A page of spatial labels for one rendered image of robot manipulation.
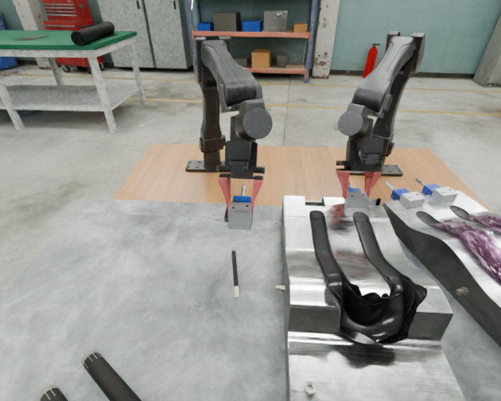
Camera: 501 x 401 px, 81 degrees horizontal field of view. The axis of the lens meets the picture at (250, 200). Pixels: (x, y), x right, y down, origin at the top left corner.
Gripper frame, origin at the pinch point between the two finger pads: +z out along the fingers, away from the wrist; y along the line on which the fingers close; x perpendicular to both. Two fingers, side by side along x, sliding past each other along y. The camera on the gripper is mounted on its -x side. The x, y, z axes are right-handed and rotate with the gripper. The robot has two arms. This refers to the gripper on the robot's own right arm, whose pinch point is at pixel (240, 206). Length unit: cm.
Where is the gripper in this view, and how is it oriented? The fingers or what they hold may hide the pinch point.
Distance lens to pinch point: 65.9
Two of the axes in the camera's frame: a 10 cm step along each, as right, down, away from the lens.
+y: 10.0, 0.5, -0.4
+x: 0.5, -1.6, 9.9
